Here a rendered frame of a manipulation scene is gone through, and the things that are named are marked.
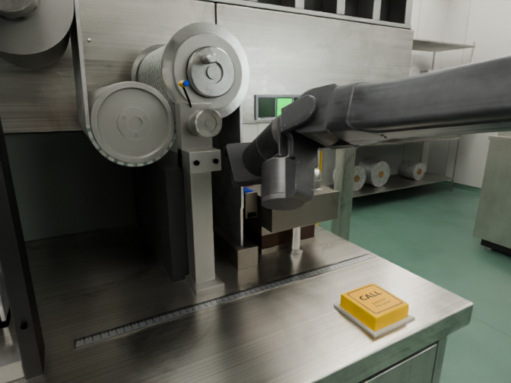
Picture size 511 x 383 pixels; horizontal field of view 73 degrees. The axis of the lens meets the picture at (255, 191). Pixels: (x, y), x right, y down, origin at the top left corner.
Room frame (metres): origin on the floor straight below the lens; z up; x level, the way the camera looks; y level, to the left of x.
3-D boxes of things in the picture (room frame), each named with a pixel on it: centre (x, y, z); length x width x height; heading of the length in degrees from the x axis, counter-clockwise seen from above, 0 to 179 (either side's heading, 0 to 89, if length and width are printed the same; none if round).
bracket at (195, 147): (0.52, 0.09, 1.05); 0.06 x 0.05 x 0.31; 29
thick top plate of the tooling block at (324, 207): (0.81, 0.00, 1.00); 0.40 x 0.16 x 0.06; 29
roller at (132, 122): (0.63, 0.24, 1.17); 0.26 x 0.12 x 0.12; 29
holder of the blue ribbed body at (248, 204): (0.72, 0.06, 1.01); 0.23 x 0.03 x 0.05; 29
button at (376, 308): (0.45, -0.18, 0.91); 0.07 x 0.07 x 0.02; 29
